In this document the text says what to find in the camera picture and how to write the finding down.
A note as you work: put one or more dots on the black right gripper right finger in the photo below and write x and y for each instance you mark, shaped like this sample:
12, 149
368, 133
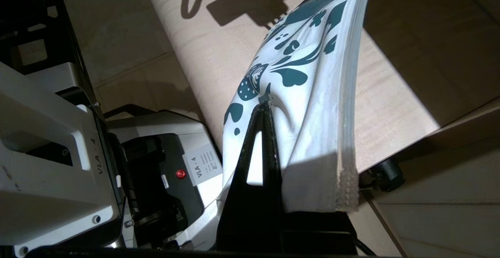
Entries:
320, 230

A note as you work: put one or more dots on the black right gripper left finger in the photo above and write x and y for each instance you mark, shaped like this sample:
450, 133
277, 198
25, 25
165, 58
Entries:
252, 211

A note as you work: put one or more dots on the white horse-print pouch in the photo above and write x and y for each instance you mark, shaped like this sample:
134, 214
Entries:
312, 113

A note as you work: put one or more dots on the white and black robot body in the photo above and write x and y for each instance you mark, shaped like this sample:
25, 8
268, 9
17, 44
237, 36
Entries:
78, 133

